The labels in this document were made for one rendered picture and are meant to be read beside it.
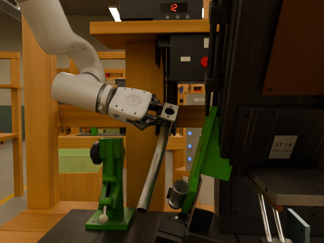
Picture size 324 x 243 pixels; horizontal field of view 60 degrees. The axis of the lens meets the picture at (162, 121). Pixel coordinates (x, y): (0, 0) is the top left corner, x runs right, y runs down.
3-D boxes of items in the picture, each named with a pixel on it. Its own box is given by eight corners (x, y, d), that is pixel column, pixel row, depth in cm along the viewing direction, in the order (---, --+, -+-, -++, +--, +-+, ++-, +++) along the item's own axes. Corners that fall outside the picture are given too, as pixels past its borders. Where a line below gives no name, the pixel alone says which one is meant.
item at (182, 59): (223, 81, 88) (223, 32, 88) (169, 81, 90) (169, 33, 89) (218, 84, 101) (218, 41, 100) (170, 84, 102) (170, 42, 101)
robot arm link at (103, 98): (94, 99, 72) (105, 102, 72) (107, 77, 77) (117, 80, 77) (96, 119, 78) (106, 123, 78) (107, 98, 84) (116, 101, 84)
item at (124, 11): (164, 18, 92) (164, -4, 92) (118, 19, 93) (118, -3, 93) (165, 24, 99) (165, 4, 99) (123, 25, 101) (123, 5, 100)
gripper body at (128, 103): (101, 103, 72) (143, 115, 71) (115, 78, 78) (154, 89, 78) (102, 122, 77) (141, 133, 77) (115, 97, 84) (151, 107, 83)
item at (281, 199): (379, 215, 45) (379, 196, 45) (275, 212, 46) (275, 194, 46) (287, 163, 84) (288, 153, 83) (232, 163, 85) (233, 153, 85)
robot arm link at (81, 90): (107, 101, 85) (95, 118, 77) (65, 89, 85) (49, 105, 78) (109, 76, 79) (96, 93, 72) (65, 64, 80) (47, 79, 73)
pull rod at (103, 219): (106, 225, 80) (106, 206, 80) (97, 225, 80) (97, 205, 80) (112, 218, 85) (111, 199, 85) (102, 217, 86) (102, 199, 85)
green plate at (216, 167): (223, 204, 64) (249, 115, 62) (188, 194, 64) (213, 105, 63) (216, 188, 76) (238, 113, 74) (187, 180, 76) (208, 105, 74)
